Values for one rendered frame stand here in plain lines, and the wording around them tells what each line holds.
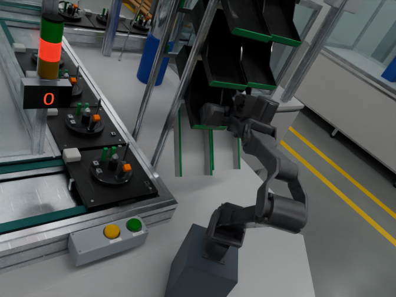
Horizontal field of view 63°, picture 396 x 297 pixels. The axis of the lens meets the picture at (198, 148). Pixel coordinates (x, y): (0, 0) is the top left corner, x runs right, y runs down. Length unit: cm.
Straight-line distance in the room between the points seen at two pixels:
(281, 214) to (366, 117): 413
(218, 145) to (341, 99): 361
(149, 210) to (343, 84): 399
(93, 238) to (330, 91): 424
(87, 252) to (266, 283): 60
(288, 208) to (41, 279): 68
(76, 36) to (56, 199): 128
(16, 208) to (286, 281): 89
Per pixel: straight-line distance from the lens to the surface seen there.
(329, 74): 483
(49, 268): 100
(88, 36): 216
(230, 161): 129
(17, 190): 110
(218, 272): 86
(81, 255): 92
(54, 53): 90
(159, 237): 112
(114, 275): 101
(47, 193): 109
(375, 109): 461
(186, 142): 117
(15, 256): 95
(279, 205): 56
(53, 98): 97
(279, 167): 60
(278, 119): 256
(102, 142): 121
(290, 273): 128
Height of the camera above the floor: 172
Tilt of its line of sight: 34 degrees down
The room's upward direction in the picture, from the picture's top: 25 degrees clockwise
